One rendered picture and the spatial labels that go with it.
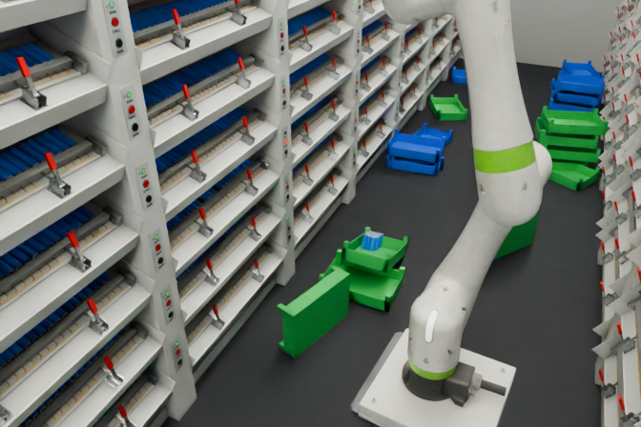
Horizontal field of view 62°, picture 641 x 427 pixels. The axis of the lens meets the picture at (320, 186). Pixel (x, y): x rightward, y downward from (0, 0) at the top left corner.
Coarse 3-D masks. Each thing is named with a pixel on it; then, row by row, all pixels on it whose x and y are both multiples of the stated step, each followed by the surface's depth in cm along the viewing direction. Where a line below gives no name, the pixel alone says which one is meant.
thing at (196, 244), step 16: (256, 160) 194; (272, 160) 193; (272, 176) 193; (224, 208) 173; (240, 208) 175; (192, 224) 163; (208, 224) 165; (224, 224) 167; (176, 240) 156; (192, 240) 158; (208, 240) 160; (176, 256) 152; (192, 256) 154; (176, 272) 149
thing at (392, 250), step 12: (360, 240) 239; (384, 240) 243; (396, 240) 241; (348, 252) 218; (360, 252) 216; (372, 252) 235; (384, 252) 237; (396, 252) 239; (360, 264) 217; (372, 264) 215; (384, 264) 213
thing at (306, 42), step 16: (304, 16) 215; (320, 16) 221; (336, 16) 226; (352, 16) 228; (288, 32) 198; (304, 32) 194; (320, 32) 212; (336, 32) 217; (288, 48) 193; (304, 48) 196; (320, 48) 204; (304, 64) 198
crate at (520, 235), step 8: (536, 216) 238; (528, 224) 238; (512, 232) 234; (520, 232) 237; (528, 232) 241; (504, 240) 234; (512, 240) 237; (520, 240) 240; (528, 240) 244; (504, 248) 236; (512, 248) 240; (520, 248) 243; (496, 256) 236
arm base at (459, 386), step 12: (408, 372) 138; (456, 372) 135; (468, 372) 135; (408, 384) 137; (420, 384) 135; (432, 384) 133; (444, 384) 134; (456, 384) 132; (468, 384) 131; (480, 384) 134; (492, 384) 134; (420, 396) 135; (432, 396) 134; (444, 396) 134; (456, 396) 133; (468, 396) 133
